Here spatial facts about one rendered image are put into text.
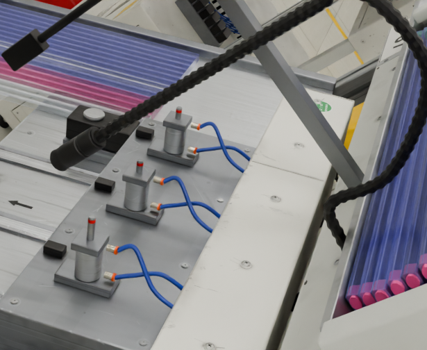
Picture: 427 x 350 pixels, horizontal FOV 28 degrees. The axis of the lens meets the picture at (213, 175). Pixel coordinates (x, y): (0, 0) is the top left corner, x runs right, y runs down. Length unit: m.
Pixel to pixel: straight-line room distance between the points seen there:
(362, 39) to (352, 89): 0.79
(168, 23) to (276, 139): 1.30
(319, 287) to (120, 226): 0.20
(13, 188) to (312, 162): 0.32
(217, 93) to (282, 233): 0.41
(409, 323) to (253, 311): 0.20
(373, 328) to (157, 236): 0.31
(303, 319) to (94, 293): 0.17
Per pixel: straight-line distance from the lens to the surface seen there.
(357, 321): 0.54
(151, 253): 0.77
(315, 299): 0.69
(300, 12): 0.55
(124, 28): 1.29
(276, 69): 0.78
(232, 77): 1.21
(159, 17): 2.18
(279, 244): 0.78
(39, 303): 0.72
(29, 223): 0.90
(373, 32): 2.02
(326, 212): 0.68
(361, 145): 0.90
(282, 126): 0.95
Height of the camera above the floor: 1.66
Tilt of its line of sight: 31 degrees down
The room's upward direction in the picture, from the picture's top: 62 degrees clockwise
